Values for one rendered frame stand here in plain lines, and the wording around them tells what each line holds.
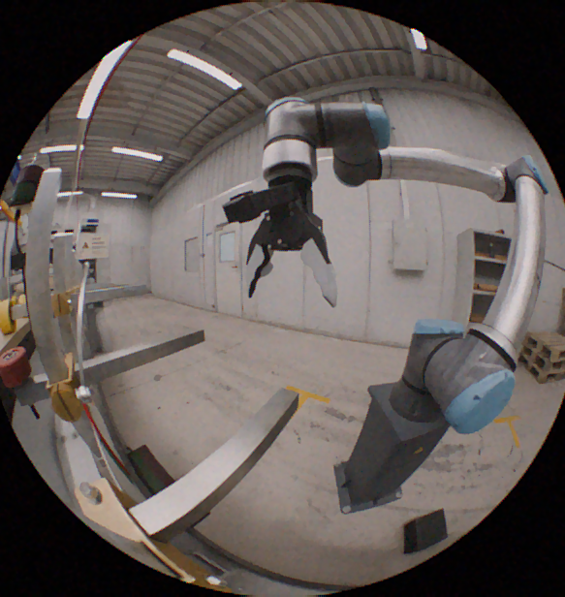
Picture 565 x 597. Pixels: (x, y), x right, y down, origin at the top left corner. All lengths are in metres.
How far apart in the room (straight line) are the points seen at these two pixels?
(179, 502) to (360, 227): 2.61
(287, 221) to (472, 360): 0.39
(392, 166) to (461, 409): 0.49
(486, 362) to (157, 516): 0.45
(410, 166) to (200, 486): 0.60
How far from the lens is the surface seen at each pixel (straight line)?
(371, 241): 2.50
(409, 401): 0.57
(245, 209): 0.19
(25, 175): 0.33
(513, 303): 0.43
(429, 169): 0.51
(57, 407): 0.30
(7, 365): 0.36
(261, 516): 1.01
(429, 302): 2.57
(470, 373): 0.38
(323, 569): 1.01
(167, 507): 0.19
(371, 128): 0.33
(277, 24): 4.09
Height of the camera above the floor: 0.99
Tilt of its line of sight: 9 degrees down
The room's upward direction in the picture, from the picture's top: straight up
